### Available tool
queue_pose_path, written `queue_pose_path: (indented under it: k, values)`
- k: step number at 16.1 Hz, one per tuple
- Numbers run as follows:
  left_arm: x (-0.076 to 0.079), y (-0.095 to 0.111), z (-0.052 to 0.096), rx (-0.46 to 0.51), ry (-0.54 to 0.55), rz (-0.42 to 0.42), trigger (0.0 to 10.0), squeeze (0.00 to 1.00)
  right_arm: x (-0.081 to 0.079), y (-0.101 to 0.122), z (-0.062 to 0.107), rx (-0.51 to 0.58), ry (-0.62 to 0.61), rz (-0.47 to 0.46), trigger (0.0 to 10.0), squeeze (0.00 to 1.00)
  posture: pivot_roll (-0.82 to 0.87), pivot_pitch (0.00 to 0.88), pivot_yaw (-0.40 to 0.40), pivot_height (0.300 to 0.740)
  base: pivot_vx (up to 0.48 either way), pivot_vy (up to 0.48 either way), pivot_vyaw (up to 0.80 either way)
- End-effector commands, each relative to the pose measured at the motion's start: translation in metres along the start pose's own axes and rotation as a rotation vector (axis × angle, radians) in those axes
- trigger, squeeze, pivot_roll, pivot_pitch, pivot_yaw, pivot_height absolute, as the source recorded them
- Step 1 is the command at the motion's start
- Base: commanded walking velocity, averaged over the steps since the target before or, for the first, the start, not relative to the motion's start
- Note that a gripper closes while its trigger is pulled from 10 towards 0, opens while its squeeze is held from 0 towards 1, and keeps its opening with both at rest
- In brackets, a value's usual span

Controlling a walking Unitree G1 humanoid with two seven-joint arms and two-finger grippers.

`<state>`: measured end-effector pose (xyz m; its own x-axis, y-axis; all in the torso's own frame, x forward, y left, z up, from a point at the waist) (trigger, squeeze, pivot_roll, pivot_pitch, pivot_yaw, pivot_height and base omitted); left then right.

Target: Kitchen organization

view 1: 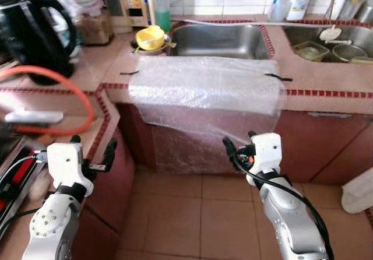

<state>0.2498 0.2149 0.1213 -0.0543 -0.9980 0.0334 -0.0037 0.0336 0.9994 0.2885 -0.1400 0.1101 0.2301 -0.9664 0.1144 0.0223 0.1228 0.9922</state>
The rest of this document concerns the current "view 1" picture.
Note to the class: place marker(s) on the stainless steel bowl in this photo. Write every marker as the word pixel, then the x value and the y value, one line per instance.
pixel 152 52
pixel 349 53

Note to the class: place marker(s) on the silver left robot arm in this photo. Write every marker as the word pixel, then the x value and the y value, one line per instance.
pixel 49 225

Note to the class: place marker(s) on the dark red base cabinet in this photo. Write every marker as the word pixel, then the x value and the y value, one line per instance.
pixel 111 201

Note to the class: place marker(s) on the black tape strip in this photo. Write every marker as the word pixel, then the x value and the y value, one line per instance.
pixel 129 73
pixel 278 77

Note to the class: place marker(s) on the clear bubble wrap sheet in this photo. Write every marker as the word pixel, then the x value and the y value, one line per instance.
pixel 204 91

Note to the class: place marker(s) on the black red gas stove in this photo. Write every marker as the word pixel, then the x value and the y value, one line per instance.
pixel 14 178

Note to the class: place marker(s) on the dark red cabinet door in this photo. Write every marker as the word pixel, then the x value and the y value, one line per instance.
pixel 326 149

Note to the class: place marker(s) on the white bag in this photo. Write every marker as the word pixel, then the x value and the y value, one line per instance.
pixel 358 193

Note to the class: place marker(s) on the stainless steel sink basin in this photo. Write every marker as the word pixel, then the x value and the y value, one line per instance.
pixel 361 35
pixel 218 41

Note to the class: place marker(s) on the clear glass container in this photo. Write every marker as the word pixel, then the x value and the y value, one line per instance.
pixel 310 51

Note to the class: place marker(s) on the brown powder jar pink lid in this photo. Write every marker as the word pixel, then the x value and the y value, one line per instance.
pixel 93 30

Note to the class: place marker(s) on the white ladle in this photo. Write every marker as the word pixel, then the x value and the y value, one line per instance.
pixel 331 34

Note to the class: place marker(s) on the white plastic bottle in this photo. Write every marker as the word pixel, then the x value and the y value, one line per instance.
pixel 302 0

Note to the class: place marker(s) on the glass jar orange lid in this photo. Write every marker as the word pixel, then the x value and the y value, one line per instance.
pixel 111 0

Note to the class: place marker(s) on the green dish soap bottle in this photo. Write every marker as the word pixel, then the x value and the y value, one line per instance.
pixel 162 15

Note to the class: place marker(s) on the cream water purifier appliance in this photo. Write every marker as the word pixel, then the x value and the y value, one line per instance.
pixel 137 3

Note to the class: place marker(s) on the steel utensil holder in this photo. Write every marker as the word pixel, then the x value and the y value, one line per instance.
pixel 349 3

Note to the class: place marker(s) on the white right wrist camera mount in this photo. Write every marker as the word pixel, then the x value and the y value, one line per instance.
pixel 267 152

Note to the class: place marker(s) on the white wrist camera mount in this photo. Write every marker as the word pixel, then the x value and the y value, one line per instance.
pixel 67 161
pixel 267 152

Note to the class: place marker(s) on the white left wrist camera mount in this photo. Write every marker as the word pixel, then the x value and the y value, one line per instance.
pixel 67 161

